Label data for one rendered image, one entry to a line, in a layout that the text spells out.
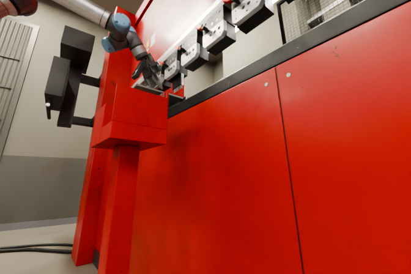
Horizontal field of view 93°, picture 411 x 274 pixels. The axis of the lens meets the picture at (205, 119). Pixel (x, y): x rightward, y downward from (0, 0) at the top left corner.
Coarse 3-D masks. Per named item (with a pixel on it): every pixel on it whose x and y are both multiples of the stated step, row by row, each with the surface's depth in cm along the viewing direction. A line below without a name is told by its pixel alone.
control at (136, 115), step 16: (128, 96) 54; (144, 96) 57; (160, 96) 61; (112, 112) 59; (128, 112) 53; (144, 112) 56; (160, 112) 60; (96, 128) 61; (112, 128) 49; (128, 128) 52; (144, 128) 55; (160, 128) 58; (96, 144) 58; (112, 144) 58; (128, 144) 58; (144, 144) 58; (160, 144) 59
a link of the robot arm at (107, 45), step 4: (108, 36) 93; (104, 40) 93; (108, 40) 93; (112, 40) 92; (124, 40) 94; (104, 44) 95; (108, 44) 93; (112, 44) 94; (116, 44) 94; (120, 44) 95; (124, 44) 99; (128, 44) 101; (104, 48) 97; (108, 48) 95; (112, 48) 95; (116, 48) 97; (120, 48) 99; (124, 48) 101; (108, 52) 96; (112, 52) 97
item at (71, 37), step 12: (72, 36) 182; (84, 36) 188; (72, 48) 183; (84, 48) 186; (72, 60) 200; (84, 60) 200; (72, 72) 209; (84, 72) 222; (72, 84) 207; (72, 96) 204; (72, 108) 201; (60, 120) 192; (72, 120) 199
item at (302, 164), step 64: (320, 64) 40; (384, 64) 32; (192, 128) 73; (256, 128) 50; (320, 128) 38; (384, 128) 31; (192, 192) 66; (256, 192) 47; (320, 192) 36; (384, 192) 30; (192, 256) 60; (256, 256) 44; (320, 256) 34; (384, 256) 28
